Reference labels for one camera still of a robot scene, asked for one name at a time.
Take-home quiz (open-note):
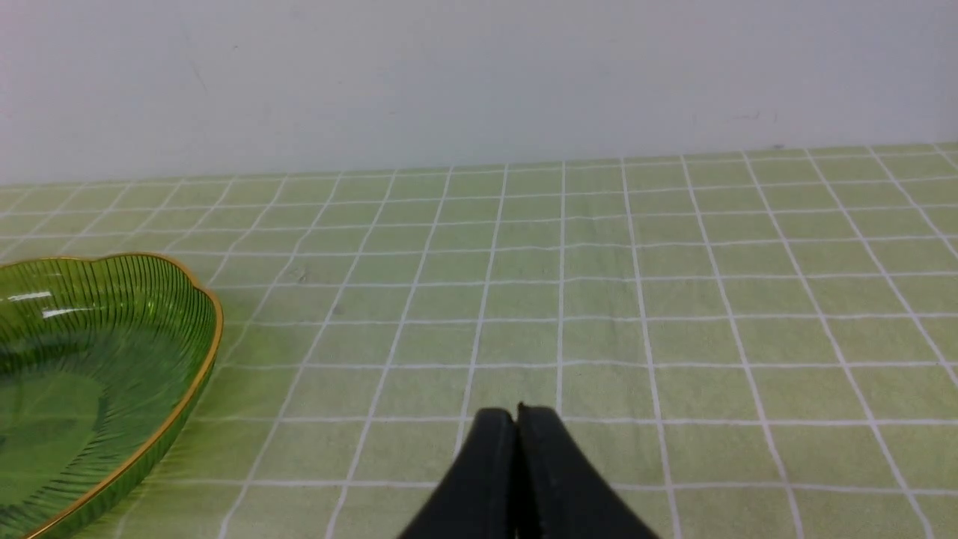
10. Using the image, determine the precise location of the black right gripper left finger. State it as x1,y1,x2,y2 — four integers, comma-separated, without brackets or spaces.
400,407,517,538

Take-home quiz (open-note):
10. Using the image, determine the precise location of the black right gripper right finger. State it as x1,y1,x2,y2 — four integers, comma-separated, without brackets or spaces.
516,404,658,538

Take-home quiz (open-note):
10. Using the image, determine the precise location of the green checkered tablecloth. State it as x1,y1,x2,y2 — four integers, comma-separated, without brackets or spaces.
2,142,957,538

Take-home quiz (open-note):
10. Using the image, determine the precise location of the green glass plate gold rim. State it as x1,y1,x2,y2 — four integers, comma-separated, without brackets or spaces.
1,252,225,538

